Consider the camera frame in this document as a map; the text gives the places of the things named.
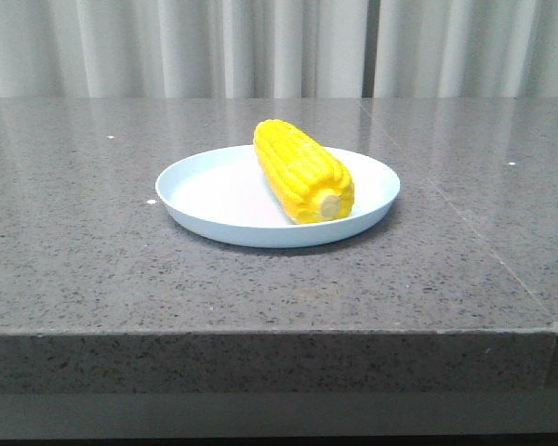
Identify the yellow corn cob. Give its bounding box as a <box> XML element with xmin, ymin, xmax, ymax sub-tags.
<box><xmin>253</xmin><ymin>119</ymin><xmax>355</xmax><ymax>224</ymax></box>

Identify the light blue round plate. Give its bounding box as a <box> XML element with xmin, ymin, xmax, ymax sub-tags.
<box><xmin>155</xmin><ymin>145</ymin><xmax>401</xmax><ymax>248</ymax></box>

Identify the white pleated curtain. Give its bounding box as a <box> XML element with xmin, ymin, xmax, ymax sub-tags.
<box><xmin>0</xmin><ymin>1</ymin><xmax>558</xmax><ymax>98</ymax></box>

